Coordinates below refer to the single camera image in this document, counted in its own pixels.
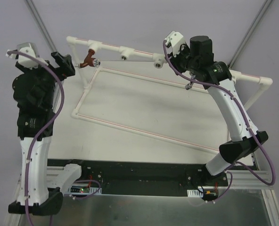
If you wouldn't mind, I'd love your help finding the white pipe frame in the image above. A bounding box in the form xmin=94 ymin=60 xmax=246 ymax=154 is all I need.
xmin=66 ymin=31 xmax=273 ymax=156

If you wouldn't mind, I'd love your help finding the brown water faucet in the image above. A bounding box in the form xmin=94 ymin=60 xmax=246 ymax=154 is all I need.
xmin=74 ymin=49 xmax=101 ymax=68

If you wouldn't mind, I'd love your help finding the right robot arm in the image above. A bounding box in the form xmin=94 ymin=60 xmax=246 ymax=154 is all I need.
xmin=163 ymin=32 xmax=268 ymax=186

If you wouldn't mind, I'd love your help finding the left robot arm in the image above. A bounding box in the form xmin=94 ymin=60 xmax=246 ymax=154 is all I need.
xmin=7 ymin=50 xmax=88 ymax=216

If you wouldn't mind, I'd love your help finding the white base board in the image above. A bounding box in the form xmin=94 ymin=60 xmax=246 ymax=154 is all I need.
xmin=49 ymin=62 xmax=230 ymax=163

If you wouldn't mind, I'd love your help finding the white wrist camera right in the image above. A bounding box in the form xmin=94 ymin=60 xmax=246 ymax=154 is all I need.
xmin=164 ymin=31 xmax=186 ymax=57

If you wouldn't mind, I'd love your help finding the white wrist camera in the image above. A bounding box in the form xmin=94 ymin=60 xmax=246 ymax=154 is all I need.
xmin=164 ymin=31 xmax=186 ymax=57
xmin=5 ymin=42 xmax=48 ymax=69

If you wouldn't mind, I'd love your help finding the chrome cable connector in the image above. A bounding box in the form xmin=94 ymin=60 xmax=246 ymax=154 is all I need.
xmin=185 ymin=74 xmax=196 ymax=90

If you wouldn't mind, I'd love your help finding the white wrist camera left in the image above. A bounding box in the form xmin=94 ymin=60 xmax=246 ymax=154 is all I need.
xmin=5 ymin=42 xmax=48 ymax=69

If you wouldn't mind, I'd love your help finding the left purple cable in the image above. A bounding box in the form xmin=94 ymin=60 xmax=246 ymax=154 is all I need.
xmin=7 ymin=49 xmax=65 ymax=226

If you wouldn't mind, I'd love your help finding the purple cable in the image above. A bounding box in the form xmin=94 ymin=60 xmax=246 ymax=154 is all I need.
xmin=7 ymin=49 xmax=65 ymax=226
xmin=162 ymin=39 xmax=276 ymax=186

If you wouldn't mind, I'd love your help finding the left aluminium frame post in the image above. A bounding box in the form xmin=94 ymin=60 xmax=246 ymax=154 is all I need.
xmin=23 ymin=0 xmax=57 ymax=52

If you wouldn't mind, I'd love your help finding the aluminium frame post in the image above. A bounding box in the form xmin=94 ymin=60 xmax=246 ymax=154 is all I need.
xmin=228 ymin=0 xmax=275 ymax=69
xmin=23 ymin=0 xmax=57 ymax=52

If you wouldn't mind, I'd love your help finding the right aluminium frame post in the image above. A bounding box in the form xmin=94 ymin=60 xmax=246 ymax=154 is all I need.
xmin=228 ymin=0 xmax=275 ymax=69

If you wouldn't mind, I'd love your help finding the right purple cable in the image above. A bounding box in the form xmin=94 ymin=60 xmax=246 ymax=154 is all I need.
xmin=162 ymin=39 xmax=276 ymax=186

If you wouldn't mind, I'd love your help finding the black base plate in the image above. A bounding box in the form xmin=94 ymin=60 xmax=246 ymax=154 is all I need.
xmin=48 ymin=159 xmax=228 ymax=197

